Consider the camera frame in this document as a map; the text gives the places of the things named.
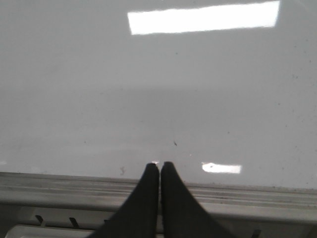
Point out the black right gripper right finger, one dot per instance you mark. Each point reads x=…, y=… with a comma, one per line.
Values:
x=182, y=215

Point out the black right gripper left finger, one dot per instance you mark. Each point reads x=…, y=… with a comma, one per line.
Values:
x=137, y=217

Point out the grey slotted base housing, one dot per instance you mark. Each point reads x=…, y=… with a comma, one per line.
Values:
x=42, y=222

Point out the white whiteboard with aluminium frame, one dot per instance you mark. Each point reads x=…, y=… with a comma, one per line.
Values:
x=93, y=90

